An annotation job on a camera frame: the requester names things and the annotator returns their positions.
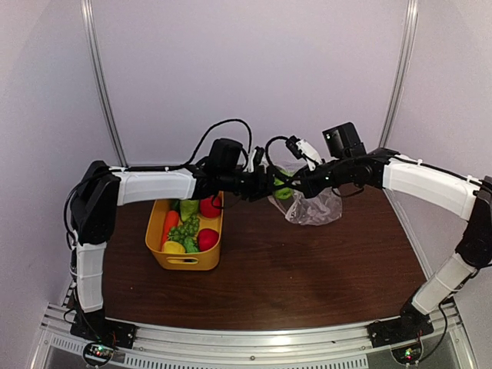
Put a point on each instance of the red toy tomato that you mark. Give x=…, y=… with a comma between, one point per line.
x=207, y=238

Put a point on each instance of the left controller board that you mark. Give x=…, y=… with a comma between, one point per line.
x=96, y=354

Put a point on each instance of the aluminium front rail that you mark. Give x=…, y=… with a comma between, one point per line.
x=342, y=346

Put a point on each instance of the red toy apple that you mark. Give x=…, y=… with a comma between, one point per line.
x=211, y=207

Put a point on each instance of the yellow toy lemon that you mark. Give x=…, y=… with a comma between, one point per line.
x=173, y=247

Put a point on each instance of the controller board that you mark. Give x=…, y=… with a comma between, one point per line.
x=96, y=354
x=407, y=354

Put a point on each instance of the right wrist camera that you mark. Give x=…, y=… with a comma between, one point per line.
x=301, y=149

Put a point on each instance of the orange toy carrot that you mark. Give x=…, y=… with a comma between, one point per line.
x=172, y=219

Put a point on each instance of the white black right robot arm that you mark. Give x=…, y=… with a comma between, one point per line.
x=379, y=251

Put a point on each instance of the clear zip top bag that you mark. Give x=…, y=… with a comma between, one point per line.
x=323, y=209

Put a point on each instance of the aluminium frame post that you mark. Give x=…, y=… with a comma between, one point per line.
x=403, y=64
x=87, y=13

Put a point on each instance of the right controller board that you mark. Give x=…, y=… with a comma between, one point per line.
x=407, y=354

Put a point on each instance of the right aluminium frame post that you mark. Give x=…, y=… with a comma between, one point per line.
x=403, y=64

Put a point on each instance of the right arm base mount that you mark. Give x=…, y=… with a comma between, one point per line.
x=407, y=327

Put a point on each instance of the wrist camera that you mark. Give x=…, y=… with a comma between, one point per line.
x=301, y=149
x=254, y=159

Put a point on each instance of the yellow plastic basket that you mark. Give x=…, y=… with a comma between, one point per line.
x=201, y=261

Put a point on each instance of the green toy grapes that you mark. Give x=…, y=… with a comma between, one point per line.
x=188, y=229

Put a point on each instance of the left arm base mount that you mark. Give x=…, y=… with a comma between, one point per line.
x=100, y=329

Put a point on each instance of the light green toy lettuce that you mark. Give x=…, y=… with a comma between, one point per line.
x=185, y=208

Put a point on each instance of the green toy cabbage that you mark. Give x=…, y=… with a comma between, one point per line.
x=283, y=193

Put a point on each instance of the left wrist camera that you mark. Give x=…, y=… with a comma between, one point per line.
x=254, y=159

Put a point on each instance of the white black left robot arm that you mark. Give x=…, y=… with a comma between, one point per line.
x=92, y=206

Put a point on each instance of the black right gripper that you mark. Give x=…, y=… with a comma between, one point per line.
x=310, y=188

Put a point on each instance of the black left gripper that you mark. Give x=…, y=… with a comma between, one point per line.
x=260, y=189

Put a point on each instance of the left aluminium frame post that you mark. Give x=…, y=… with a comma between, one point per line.
x=87, y=13

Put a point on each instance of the green toy broccoli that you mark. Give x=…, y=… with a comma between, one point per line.
x=190, y=245

